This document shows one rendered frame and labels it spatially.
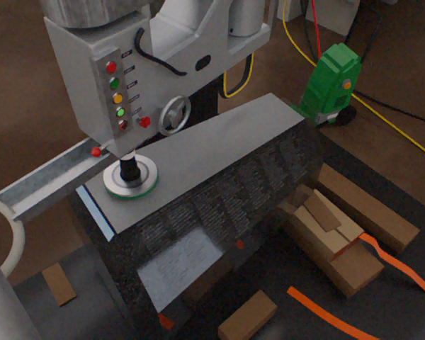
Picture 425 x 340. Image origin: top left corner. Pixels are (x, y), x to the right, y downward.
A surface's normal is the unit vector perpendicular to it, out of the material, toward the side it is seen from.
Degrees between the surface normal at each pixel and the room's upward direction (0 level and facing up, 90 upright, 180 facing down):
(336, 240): 0
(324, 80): 72
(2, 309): 45
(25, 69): 0
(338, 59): 34
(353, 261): 0
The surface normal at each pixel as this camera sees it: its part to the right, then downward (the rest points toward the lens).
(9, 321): 0.43, -0.89
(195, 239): 0.45, -0.05
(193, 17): -0.42, -0.14
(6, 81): 0.00, -0.66
